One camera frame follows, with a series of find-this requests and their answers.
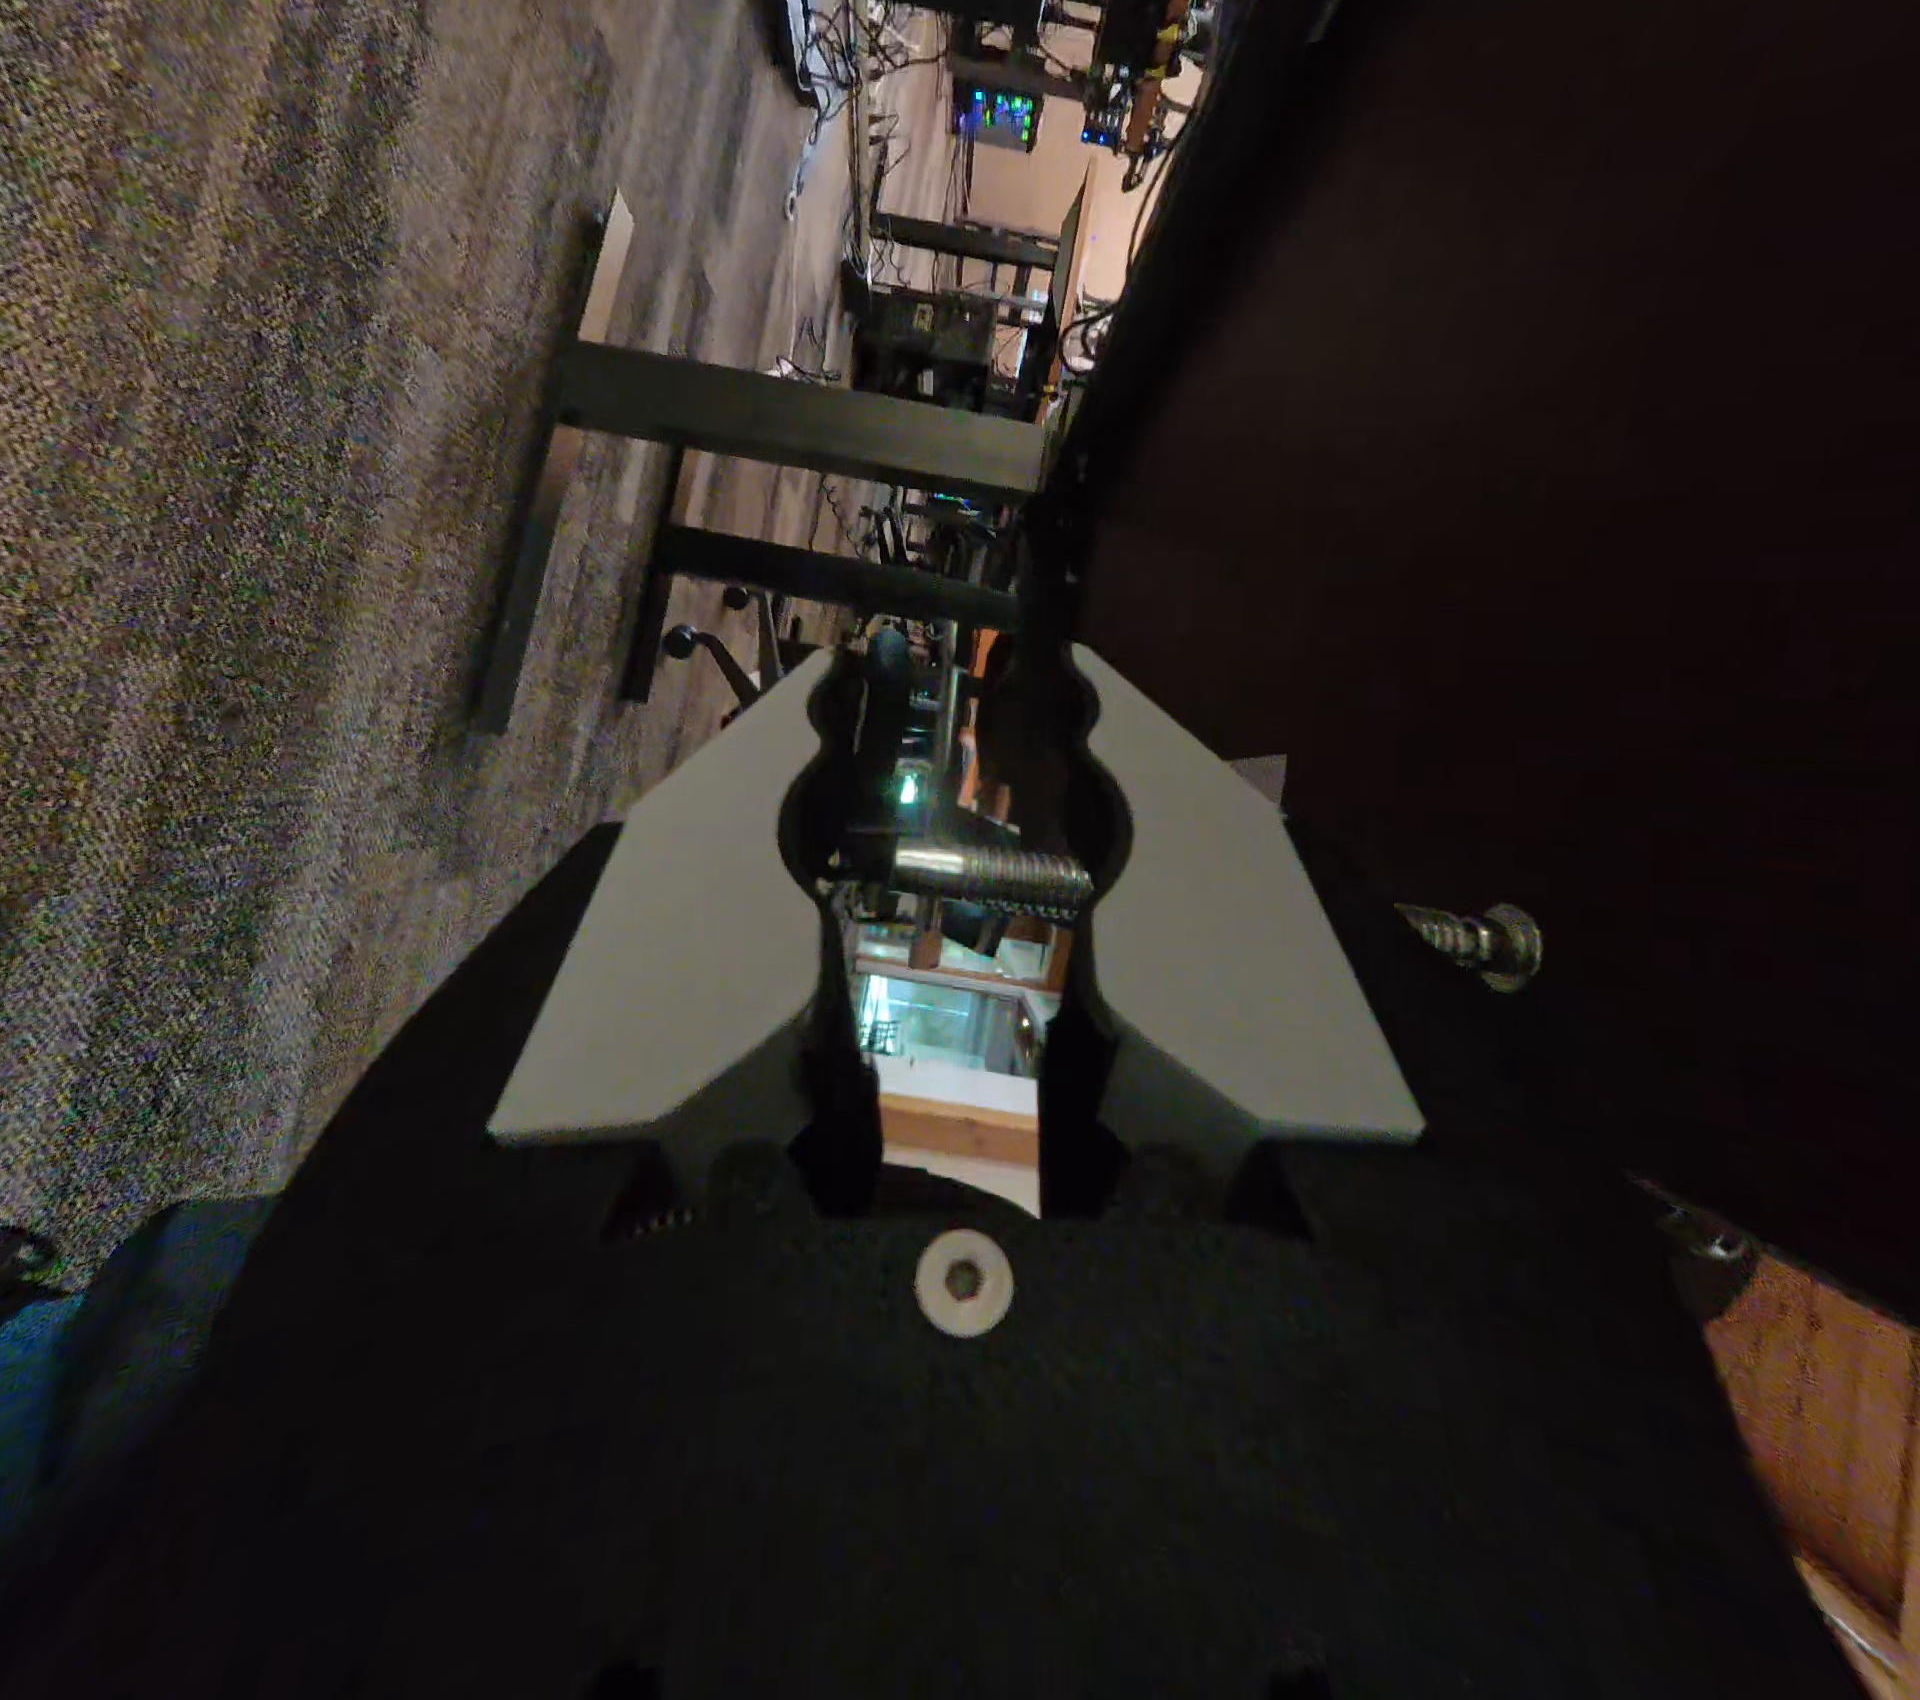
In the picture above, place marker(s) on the white paper label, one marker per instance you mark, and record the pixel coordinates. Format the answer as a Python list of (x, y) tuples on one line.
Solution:
[(1260, 782)]

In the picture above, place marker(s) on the black C-clamp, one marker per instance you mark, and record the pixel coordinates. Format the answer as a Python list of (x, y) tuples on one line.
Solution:
[(990, 874)]

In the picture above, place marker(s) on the grey desk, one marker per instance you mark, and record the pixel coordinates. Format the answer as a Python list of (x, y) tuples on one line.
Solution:
[(1501, 380)]

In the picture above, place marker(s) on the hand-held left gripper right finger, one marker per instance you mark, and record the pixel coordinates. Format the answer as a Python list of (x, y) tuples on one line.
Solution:
[(1230, 980)]

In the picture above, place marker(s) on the person's dark trousers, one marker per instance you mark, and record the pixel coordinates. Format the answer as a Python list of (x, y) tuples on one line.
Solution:
[(120, 1354)]

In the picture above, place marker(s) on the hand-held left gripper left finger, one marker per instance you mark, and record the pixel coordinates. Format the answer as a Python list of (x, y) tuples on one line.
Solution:
[(675, 980)]

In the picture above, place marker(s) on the black desktop computer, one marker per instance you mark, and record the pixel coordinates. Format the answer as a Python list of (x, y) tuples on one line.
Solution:
[(930, 343)]

